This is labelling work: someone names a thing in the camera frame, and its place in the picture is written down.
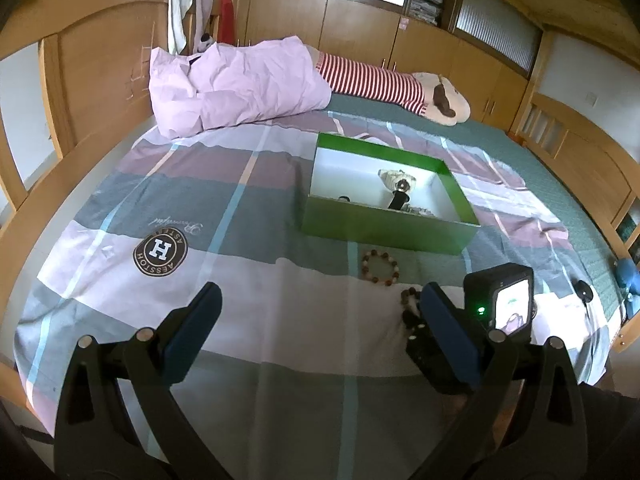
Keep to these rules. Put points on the blue object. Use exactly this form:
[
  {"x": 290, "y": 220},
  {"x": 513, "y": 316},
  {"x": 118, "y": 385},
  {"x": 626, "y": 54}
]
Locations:
[{"x": 627, "y": 275}]

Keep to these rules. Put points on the striped plush toy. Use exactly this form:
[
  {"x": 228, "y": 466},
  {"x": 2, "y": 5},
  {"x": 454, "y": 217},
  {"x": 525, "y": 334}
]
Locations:
[{"x": 370, "y": 80}]

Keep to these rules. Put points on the wooden wardrobe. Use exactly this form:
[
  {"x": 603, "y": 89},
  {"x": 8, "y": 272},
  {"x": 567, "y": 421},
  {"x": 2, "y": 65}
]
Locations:
[{"x": 360, "y": 25}]

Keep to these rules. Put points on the grey hanging garment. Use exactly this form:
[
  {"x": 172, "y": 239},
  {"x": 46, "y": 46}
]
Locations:
[{"x": 205, "y": 15}]

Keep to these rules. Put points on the striped bed sheet with logo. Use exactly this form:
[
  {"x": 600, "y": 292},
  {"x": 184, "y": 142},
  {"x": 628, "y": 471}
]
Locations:
[{"x": 280, "y": 310}]

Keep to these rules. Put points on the white hanging garment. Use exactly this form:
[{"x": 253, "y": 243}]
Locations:
[{"x": 177, "y": 15}]

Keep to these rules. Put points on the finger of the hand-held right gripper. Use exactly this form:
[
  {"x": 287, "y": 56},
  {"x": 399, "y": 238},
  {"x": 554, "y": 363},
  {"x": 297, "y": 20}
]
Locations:
[{"x": 430, "y": 360}]

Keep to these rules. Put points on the wooden bed headboard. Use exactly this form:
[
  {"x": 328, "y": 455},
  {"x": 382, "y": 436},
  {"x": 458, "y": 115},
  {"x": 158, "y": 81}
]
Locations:
[{"x": 95, "y": 60}]

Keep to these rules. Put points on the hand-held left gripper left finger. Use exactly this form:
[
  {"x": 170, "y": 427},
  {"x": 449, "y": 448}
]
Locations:
[{"x": 192, "y": 330}]

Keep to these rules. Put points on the red hanging garment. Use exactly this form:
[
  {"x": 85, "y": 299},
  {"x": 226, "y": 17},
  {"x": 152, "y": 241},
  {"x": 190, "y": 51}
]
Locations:
[{"x": 227, "y": 20}]

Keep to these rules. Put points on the black round object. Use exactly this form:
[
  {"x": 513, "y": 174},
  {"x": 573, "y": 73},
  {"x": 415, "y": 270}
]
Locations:
[{"x": 582, "y": 291}]

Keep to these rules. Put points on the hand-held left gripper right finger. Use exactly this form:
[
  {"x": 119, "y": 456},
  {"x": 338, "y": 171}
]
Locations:
[{"x": 450, "y": 335}]

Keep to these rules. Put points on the black wristwatch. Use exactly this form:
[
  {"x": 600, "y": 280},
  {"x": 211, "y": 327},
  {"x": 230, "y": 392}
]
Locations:
[{"x": 398, "y": 200}]

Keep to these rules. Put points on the green cardboard box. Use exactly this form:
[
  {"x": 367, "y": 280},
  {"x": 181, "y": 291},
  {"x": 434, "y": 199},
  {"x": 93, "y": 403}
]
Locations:
[{"x": 380, "y": 230}]

